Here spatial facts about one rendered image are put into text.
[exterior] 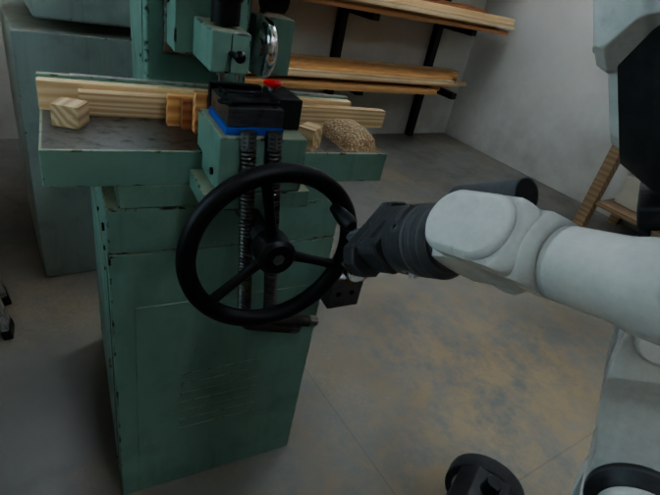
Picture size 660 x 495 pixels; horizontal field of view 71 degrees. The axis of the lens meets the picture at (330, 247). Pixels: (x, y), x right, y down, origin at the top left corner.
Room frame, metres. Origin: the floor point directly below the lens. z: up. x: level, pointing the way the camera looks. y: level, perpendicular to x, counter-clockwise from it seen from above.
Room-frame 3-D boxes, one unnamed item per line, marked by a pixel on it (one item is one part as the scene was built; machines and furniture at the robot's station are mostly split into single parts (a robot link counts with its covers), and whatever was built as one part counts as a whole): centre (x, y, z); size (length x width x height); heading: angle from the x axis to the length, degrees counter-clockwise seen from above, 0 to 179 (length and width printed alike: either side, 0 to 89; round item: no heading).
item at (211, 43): (0.91, 0.28, 1.03); 0.14 x 0.07 x 0.09; 33
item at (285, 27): (1.13, 0.24, 1.02); 0.09 x 0.07 x 0.12; 123
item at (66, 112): (0.71, 0.46, 0.92); 0.04 x 0.04 x 0.04; 8
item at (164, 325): (0.99, 0.34, 0.35); 0.58 x 0.45 x 0.71; 33
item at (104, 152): (0.80, 0.21, 0.87); 0.61 x 0.30 x 0.06; 123
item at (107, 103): (0.93, 0.21, 0.92); 0.62 x 0.02 x 0.04; 123
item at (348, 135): (0.95, 0.01, 0.92); 0.14 x 0.09 x 0.04; 33
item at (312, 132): (0.85, 0.08, 0.92); 0.04 x 0.03 x 0.04; 165
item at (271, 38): (1.07, 0.24, 1.02); 0.12 x 0.03 x 0.12; 33
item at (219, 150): (0.73, 0.16, 0.91); 0.15 x 0.14 x 0.09; 123
